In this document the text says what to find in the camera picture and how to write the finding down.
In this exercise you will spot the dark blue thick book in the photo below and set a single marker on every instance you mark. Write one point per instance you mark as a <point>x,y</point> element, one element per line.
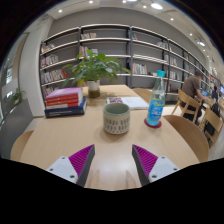
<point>65,111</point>

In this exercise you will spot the flat round red coaster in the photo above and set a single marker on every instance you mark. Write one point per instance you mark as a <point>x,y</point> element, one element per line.
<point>148,124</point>

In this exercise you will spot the open white magazine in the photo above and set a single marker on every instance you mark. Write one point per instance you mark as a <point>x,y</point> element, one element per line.
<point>133,101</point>

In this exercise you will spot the person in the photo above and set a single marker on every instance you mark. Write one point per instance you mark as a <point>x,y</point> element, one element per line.
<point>215,93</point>
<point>190,88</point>

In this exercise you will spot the black backpack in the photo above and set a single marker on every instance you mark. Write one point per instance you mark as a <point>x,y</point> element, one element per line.
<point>211,121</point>

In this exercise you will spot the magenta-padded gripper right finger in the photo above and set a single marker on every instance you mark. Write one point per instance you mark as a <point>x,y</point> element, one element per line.
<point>161,166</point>

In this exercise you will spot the round ceiling lights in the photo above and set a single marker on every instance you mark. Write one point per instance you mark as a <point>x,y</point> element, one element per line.
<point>156,5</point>

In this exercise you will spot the grey bookshelf unit with books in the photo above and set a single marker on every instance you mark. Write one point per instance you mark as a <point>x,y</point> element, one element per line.
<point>60,56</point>

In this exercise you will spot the beige patterned ceramic mug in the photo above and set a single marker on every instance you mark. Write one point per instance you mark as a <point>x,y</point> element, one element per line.
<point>116,120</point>

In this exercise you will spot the slatted wooden chairs group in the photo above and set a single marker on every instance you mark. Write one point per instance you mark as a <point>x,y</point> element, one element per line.
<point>213,123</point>

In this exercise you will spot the green potted plant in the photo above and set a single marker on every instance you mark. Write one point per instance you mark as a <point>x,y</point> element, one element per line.
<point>95,68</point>

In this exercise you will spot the rounded light wood chair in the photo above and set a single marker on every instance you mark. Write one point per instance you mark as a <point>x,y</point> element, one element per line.
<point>143,94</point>
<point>20,146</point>
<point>190,136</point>

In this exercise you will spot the clear blue-capped drink bottle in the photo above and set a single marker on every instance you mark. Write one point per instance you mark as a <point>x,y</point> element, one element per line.
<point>155,111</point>

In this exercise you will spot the red book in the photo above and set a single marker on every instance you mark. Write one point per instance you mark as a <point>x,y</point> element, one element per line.
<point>63,99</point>
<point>63,103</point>

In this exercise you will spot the pink book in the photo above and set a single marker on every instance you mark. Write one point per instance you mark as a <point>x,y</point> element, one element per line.
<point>63,92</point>

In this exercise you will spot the small leafy floor plant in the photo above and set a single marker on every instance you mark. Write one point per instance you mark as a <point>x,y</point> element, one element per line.
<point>16,96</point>

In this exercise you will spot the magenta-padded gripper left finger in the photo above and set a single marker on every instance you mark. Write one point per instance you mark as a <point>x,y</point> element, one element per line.
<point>63,166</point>

